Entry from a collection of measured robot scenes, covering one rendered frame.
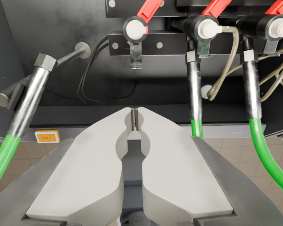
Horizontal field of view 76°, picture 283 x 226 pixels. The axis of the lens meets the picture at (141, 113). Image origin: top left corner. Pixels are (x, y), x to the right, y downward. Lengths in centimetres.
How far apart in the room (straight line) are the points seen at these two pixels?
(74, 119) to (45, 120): 7
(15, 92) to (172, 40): 25
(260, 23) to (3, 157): 32
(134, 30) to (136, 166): 69
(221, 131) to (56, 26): 48
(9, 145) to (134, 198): 59
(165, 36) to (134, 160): 63
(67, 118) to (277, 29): 45
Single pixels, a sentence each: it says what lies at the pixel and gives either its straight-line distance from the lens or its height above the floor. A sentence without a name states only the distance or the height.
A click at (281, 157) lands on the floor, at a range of 224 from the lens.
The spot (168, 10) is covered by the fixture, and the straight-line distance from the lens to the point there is 34.
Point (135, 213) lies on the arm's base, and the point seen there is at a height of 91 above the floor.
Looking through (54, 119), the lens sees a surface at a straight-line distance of 52.
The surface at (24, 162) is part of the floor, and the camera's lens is 210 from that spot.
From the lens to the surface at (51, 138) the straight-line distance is 49.
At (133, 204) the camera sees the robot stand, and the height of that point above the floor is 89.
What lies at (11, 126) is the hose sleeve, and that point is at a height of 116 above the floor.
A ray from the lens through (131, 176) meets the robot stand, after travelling 80.
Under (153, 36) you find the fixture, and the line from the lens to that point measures 34.
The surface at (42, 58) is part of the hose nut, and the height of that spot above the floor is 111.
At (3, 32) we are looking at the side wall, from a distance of 56.
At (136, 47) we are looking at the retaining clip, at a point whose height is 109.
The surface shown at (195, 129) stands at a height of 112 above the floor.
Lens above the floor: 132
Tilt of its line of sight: 62 degrees down
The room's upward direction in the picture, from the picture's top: 178 degrees clockwise
